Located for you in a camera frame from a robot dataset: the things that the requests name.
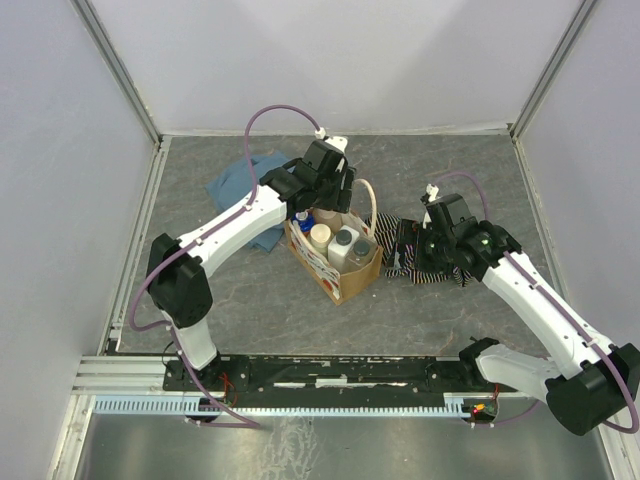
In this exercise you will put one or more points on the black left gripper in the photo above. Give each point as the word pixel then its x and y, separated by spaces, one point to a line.
pixel 340 201

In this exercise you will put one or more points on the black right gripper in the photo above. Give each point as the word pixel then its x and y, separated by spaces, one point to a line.
pixel 413 233

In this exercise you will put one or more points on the orange bottle with blue cap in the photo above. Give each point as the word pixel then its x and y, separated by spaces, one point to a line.
pixel 305 221

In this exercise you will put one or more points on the beige pump lotion bottle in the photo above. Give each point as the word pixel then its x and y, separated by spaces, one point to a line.
pixel 330 218

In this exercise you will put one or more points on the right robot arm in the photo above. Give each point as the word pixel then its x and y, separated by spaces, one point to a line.
pixel 587 380

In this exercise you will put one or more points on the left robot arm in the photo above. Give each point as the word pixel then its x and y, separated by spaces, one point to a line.
pixel 181 267

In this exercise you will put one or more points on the watermelon print canvas bag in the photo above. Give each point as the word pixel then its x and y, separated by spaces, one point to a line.
pixel 339 287

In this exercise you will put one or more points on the black white striped cloth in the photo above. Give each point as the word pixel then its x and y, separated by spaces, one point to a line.
pixel 399 260

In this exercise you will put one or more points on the white bottle with cream cap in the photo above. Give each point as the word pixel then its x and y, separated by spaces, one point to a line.
pixel 320 237

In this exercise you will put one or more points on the white bottle with grey cap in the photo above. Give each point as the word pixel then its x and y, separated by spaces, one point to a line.
pixel 340 246

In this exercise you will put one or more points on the clear bottle with grey cap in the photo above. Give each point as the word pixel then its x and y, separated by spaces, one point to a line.
pixel 360 255

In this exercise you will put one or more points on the blue denim cloth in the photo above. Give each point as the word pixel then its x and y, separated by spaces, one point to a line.
pixel 235 182

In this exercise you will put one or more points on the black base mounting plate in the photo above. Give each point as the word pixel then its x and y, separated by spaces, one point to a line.
pixel 237 374

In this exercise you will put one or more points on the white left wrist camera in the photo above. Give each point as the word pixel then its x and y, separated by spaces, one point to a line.
pixel 338 142

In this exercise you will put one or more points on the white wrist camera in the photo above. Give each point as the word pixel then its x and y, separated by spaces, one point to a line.
pixel 431 194
pixel 338 142

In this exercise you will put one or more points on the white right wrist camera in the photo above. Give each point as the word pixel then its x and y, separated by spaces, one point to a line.
pixel 431 194

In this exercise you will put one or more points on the light blue cable duct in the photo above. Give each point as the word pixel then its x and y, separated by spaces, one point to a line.
pixel 321 402

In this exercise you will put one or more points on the aluminium frame rail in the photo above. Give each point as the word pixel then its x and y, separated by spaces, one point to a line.
pixel 119 375

